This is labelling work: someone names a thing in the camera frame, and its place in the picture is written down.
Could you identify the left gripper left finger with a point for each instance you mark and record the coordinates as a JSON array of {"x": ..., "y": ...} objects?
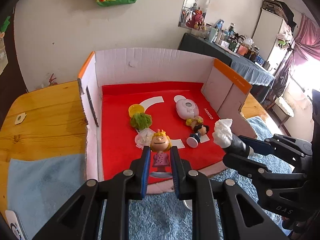
[{"x": 130, "y": 184}]

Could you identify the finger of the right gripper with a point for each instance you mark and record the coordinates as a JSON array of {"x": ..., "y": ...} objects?
[
  {"x": 258, "y": 146},
  {"x": 247, "y": 167}
]

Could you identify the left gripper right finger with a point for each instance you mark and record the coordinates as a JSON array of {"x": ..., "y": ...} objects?
[{"x": 193, "y": 185}]

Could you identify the black-haired small figurine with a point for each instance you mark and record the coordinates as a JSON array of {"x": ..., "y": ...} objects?
[{"x": 195, "y": 138}]

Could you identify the clear plastic capsule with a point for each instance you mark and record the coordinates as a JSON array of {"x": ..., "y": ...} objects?
[{"x": 144, "y": 137}]

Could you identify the blonde girl pink dress figurine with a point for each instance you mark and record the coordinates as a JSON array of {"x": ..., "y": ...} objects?
[{"x": 160, "y": 145}]

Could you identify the green fuzzy toy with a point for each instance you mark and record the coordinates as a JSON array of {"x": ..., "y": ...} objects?
[{"x": 141, "y": 121}]

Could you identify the yellow-haired figurine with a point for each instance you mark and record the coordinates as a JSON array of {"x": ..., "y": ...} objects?
[{"x": 195, "y": 121}]

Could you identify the yellow plastic cap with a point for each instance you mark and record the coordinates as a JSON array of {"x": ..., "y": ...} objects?
[{"x": 135, "y": 109}]

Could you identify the white pink round device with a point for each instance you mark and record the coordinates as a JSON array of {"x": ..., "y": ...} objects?
[{"x": 187, "y": 109}]

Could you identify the clear round plastic lid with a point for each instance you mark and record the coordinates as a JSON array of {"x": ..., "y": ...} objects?
[{"x": 188, "y": 204}]

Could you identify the red paper liner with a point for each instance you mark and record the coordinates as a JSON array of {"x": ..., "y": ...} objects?
[{"x": 118, "y": 136}]

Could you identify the dark side table with cloth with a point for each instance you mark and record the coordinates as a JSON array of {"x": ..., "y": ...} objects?
[{"x": 261, "y": 80}]

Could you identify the white orange cardboard box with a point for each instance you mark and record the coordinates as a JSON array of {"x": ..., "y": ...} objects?
[{"x": 223, "y": 88}]

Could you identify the light blue towel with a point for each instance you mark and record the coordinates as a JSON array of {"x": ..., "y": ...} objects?
[{"x": 37, "y": 189}]

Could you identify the white refrigerator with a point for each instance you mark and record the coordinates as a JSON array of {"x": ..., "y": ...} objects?
[{"x": 265, "y": 34}]

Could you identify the pink curtain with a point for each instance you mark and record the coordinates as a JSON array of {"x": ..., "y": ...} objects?
[{"x": 306, "y": 45}]

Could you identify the white power bank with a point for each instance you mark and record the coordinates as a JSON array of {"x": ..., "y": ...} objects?
[{"x": 15, "y": 224}]

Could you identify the small beige tag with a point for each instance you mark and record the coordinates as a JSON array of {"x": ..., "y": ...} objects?
[{"x": 20, "y": 118}]

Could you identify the pink plush rabbit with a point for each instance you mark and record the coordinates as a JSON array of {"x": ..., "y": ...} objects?
[{"x": 196, "y": 20}]

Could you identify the dark brown door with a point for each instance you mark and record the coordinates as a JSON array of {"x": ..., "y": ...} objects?
[{"x": 12, "y": 82}]

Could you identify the green plush toy on door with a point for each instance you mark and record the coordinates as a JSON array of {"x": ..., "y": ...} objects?
[{"x": 5, "y": 25}]

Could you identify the wall mirror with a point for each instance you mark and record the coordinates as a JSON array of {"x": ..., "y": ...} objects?
[{"x": 196, "y": 3}]

